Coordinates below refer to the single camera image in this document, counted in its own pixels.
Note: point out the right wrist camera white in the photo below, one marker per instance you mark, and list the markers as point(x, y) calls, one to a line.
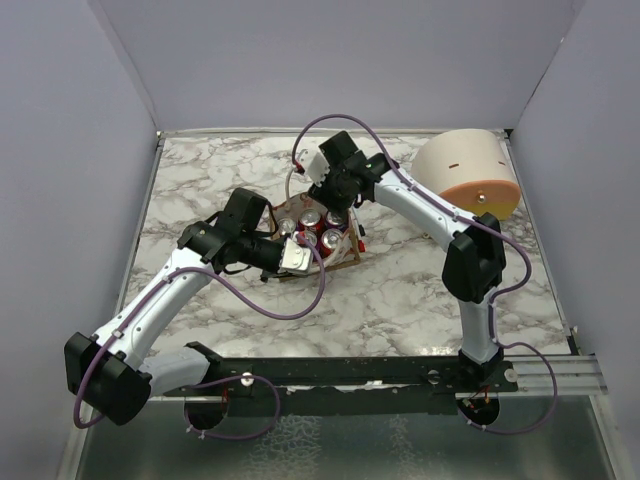
point(314, 165)

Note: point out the cream and orange bread box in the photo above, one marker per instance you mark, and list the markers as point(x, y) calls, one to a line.
point(469, 169)

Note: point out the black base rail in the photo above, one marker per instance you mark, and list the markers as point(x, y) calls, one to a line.
point(345, 386)

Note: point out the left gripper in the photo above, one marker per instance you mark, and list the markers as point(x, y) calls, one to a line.
point(273, 257)

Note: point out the purple can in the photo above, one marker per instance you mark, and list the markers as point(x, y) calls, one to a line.
point(310, 237)
point(338, 221)
point(287, 227)

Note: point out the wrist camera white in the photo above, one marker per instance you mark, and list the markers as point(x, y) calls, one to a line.
point(296, 259)
point(314, 165)

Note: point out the red cola can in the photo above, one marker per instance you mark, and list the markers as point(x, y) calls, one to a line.
point(330, 241)
point(311, 219)

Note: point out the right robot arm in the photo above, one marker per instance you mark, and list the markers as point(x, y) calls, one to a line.
point(475, 258)

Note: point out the canvas bag with rope handles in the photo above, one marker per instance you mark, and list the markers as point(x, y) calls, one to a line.
point(347, 254)

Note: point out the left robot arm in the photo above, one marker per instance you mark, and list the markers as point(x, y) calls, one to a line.
point(111, 371)

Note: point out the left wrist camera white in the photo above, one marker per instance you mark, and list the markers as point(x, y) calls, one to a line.
point(296, 259)

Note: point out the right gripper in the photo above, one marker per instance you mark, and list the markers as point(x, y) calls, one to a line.
point(329, 188)

